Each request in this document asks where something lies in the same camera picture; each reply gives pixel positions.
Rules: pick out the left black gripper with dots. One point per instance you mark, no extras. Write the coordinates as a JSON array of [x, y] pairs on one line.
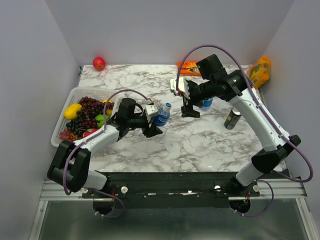
[[154, 130]]

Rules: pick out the yellow lemon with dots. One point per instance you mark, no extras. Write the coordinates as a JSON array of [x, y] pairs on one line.
[[71, 112]]

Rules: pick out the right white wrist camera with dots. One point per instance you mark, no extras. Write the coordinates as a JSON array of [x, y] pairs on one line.
[[179, 87]]

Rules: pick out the aluminium frame rail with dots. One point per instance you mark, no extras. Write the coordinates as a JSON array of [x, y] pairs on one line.
[[282, 189]]

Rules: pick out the blue white bottle cap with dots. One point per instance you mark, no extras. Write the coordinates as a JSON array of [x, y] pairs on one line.
[[168, 106]]

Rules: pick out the small yellow fruit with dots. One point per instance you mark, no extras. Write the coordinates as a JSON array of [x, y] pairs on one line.
[[109, 108]]

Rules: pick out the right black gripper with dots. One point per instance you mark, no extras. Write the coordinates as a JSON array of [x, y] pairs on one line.
[[187, 110]]

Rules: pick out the white plastic basket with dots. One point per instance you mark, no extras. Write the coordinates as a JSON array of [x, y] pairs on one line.
[[75, 96]]

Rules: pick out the orange snack bag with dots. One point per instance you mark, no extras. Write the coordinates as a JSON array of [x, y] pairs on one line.
[[260, 72]]

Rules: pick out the dark purple grape bunch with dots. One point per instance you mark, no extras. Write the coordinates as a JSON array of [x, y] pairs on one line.
[[86, 116]]

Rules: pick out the black drink can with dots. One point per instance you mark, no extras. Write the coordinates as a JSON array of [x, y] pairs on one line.
[[232, 119]]

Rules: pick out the clear bottle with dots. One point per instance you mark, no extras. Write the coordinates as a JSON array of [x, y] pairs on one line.
[[206, 104], [162, 118]]

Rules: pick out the red apple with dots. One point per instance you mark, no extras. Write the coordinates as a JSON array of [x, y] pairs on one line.
[[99, 63]]

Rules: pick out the red grape bunch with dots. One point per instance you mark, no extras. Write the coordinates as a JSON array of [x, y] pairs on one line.
[[67, 135]]

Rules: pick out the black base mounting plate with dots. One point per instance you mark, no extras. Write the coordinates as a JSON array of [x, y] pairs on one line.
[[147, 190]]

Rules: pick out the orange razor box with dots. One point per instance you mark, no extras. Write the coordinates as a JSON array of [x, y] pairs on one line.
[[190, 68]]

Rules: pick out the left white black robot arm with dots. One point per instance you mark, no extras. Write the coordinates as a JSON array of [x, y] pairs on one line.
[[70, 165]]

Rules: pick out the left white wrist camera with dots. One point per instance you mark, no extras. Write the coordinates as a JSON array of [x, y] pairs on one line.
[[151, 111]]

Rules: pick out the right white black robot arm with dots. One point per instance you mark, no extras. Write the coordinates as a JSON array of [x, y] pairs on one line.
[[236, 89]]

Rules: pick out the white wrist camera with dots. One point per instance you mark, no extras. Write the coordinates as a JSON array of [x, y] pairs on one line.
[[151, 111], [179, 87]]

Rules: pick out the red dragon fruit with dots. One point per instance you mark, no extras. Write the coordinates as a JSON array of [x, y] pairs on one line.
[[89, 132]]

